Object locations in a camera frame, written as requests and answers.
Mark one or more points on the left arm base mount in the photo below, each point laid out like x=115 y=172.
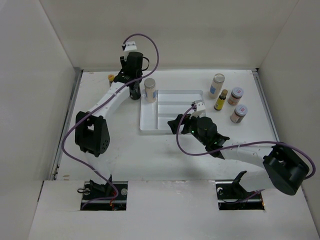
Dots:
x=103 y=197

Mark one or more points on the white powder jar silver lid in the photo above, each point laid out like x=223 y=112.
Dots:
x=150 y=90

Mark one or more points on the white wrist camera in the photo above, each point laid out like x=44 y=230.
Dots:
x=198 y=107
x=129 y=46

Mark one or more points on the brown jar white lid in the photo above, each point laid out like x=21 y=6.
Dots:
x=239 y=113
x=235 y=96

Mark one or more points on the glass bottle black cap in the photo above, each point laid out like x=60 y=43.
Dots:
x=135 y=90

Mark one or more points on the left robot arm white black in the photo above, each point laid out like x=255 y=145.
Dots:
x=91 y=127

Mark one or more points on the tall white spice jar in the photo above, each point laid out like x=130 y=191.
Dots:
x=216 y=85

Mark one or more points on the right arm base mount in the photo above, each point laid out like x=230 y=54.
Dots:
x=233 y=197

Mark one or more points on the brown jar white lid front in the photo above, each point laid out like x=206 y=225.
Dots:
x=239 y=113

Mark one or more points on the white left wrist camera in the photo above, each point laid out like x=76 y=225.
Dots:
x=129 y=46

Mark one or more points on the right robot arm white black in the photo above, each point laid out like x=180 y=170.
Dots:
x=280 y=165

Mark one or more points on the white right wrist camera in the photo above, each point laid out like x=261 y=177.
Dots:
x=198 y=107

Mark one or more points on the white divided organizer tray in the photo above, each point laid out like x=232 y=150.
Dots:
x=168 y=105

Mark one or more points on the yellow cap sauce bottle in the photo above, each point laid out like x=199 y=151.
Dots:
x=111 y=78

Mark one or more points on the small yellow label bottle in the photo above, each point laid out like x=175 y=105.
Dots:
x=221 y=100

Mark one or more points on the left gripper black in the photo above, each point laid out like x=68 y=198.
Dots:
x=124 y=62

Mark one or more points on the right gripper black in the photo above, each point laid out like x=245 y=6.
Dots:
x=187 y=120

